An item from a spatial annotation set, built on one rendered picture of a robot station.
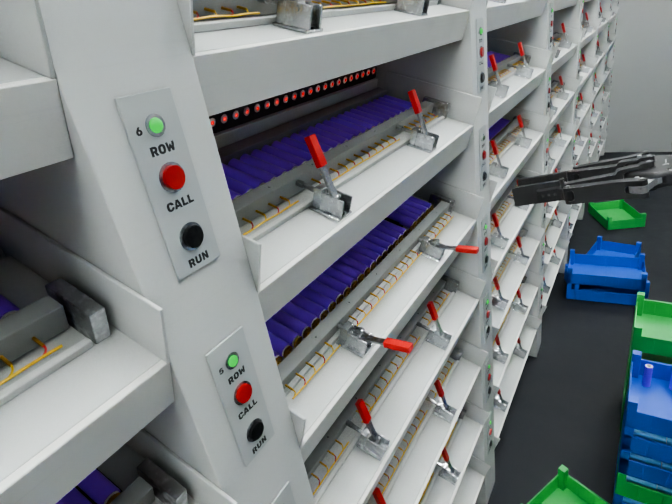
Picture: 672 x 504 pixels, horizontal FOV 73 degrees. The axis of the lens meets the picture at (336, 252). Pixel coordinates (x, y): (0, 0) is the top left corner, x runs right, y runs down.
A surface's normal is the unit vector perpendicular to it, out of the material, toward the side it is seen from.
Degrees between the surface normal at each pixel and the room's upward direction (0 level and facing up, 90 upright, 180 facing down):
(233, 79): 109
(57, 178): 90
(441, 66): 90
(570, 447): 0
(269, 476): 90
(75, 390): 19
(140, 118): 90
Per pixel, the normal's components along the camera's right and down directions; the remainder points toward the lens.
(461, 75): -0.52, 0.44
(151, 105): 0.84, 0.11
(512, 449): -0.16, -0.89
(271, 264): 0.12, -0.81
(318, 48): 0.84, 0.39
